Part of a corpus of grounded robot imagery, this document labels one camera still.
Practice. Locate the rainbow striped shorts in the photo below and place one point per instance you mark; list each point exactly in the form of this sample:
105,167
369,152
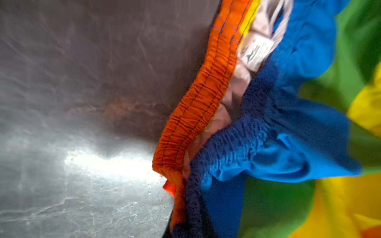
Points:
279,136

